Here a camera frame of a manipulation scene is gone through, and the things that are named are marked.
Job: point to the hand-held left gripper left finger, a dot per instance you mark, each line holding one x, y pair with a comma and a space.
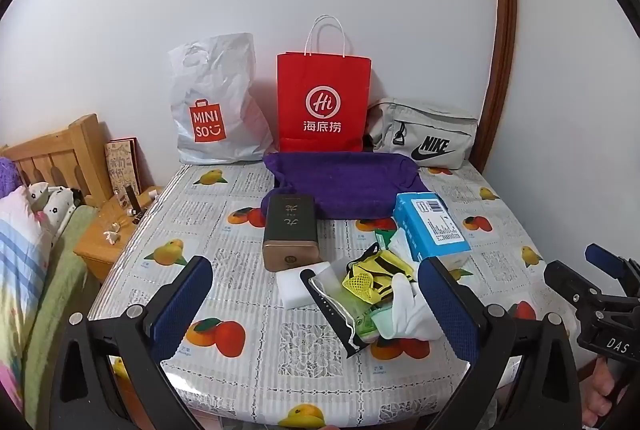
180, 305

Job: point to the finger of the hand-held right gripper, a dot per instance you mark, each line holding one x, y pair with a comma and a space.
565, 280
602, 257

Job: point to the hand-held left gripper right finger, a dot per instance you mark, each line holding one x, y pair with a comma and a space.
445, 310

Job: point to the white sock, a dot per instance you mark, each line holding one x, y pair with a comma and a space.
405, 310

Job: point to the yellow mesh pouch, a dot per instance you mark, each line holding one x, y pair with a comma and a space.
380, 267

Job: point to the green wet wipe packet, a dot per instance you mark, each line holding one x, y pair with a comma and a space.
367, 325

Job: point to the white sponge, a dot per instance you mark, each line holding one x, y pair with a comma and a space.
292, 285

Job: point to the white mesh bath net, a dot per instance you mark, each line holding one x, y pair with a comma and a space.
330, 277

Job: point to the purple towel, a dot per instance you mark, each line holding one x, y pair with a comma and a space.
345, 182

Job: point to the person's right hand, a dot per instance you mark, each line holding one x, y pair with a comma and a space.
592, 395

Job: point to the fruit printed tablecloth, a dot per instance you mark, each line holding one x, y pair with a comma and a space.
225, 260

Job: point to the blue tissue box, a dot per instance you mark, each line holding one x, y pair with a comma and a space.
430, 225

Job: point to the white earphones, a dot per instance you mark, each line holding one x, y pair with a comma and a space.
112, 234

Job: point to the wooden nightstand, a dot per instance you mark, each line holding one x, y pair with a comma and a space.
105, 240

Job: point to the small black bottle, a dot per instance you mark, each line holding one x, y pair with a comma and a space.
134, 202

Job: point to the green blanket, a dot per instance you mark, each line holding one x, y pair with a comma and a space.
55, 300

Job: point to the dark green gold tin box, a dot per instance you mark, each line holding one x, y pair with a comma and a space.
290, 230

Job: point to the brown patterned book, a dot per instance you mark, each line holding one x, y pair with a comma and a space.
122, 165

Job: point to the white dotted pillow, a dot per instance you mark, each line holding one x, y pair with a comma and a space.
55, 207

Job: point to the striped pastel bedding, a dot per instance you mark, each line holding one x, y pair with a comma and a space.
20, 270

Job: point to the grey waist bag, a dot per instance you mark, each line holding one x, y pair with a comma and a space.
425, 125

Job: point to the wooden headboard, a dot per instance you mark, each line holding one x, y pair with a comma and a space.
65, 150

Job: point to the purple knitted cloth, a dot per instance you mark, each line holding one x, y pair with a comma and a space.
10, 175

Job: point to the white plastic shopping bag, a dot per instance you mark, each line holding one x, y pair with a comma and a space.
220, 85

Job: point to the red paper bag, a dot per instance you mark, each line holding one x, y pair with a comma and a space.
325, 80

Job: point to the brown wooden door frame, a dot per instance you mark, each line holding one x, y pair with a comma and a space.
502, 35

